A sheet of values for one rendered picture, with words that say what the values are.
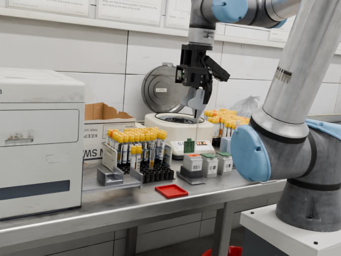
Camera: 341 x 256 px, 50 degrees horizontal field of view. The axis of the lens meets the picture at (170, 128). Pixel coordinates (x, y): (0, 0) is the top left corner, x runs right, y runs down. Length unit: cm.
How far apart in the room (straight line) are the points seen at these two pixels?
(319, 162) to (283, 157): 10
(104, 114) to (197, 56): 56
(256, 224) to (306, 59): 39
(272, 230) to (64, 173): 48
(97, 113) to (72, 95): 66
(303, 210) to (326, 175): 9
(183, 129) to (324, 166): 64
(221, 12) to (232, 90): 105
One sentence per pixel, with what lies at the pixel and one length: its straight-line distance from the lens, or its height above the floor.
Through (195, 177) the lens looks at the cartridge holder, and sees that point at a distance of 112.
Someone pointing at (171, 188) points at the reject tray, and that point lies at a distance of 106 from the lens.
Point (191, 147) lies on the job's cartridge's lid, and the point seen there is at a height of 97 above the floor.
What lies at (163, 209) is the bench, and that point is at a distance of 98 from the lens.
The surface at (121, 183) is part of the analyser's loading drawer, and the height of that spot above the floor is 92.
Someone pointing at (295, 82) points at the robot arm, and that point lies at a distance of 69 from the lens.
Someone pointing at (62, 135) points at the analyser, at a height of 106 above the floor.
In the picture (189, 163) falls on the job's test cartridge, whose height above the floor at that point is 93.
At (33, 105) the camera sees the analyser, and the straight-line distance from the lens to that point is 81.
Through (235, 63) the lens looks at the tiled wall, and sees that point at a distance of 193.
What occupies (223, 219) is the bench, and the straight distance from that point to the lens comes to 118.
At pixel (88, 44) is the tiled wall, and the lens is 151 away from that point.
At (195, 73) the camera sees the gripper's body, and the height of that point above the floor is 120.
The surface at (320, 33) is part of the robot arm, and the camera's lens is 67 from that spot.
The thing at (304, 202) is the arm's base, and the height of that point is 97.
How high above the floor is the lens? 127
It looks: 13 degrees down
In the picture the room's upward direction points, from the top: 6 degrees clockwise
